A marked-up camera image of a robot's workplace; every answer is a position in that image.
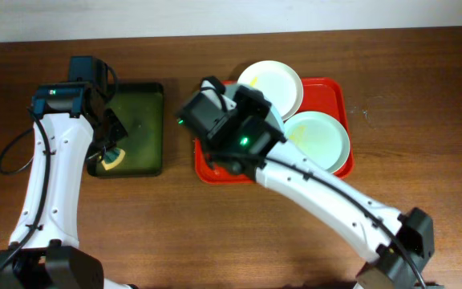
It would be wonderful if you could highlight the yellow green sponge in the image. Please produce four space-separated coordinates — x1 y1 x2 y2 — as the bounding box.
101 148 125 170

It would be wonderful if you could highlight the cream white plate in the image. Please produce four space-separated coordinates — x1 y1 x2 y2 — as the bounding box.
237 60 304 120

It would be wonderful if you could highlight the light green plate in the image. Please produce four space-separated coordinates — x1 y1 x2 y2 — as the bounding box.
284 111 351 173

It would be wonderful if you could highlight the light blue plate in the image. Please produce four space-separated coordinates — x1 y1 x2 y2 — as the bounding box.
224 81 285 132

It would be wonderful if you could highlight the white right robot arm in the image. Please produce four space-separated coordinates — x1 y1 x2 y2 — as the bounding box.
176 86 433 288

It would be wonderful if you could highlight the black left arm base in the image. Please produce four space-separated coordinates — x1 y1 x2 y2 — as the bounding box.
0 239 140 289

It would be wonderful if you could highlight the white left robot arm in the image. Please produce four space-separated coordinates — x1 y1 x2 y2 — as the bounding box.
10 81 128 249

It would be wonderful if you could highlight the black tray with green liquid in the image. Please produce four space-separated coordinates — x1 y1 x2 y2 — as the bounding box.
87 83 164 178

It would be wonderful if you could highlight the red plastic tray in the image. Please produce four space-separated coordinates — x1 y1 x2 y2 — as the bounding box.
194 77 350 185

